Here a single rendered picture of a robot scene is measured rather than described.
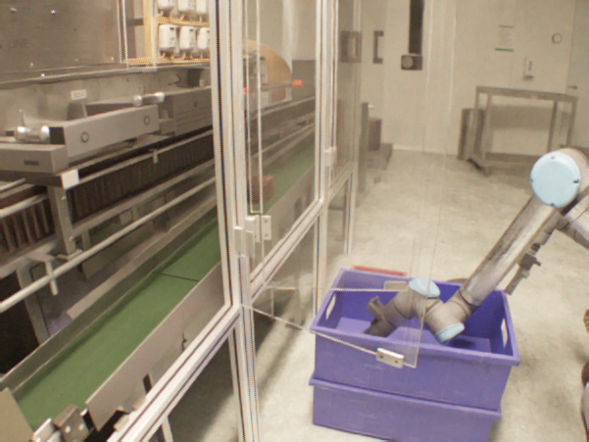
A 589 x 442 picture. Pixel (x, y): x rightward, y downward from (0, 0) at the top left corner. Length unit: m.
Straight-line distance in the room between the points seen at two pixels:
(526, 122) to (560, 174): 4.98
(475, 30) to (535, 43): 0.77
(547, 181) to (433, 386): 0.67
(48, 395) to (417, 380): 0.97
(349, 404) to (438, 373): 0.32
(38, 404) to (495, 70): 5.69
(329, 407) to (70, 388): 0.89
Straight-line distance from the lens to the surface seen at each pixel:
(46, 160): 0.77
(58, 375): 0.87
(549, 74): 6.01
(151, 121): 0.97
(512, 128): 5.97
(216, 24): 0.90
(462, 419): 1.43
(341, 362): 1.33
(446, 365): 1.28
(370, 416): 1.45
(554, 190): 1.03
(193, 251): 1.18
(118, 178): 0.96
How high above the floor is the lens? 1.16
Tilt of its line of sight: 21 degrees down
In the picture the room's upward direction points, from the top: straight up
